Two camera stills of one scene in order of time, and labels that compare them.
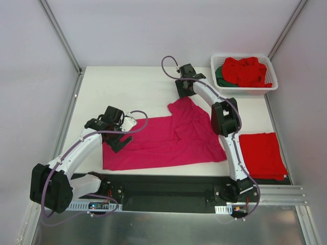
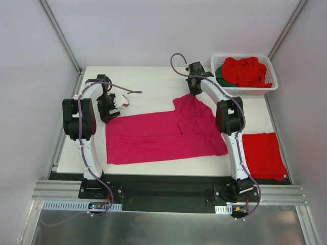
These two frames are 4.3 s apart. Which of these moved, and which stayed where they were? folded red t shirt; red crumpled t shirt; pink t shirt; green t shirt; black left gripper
Moved: pink t shirt; black left gripper
Stayed: green t shirt; red crumpled t shirt; folded red t shirt
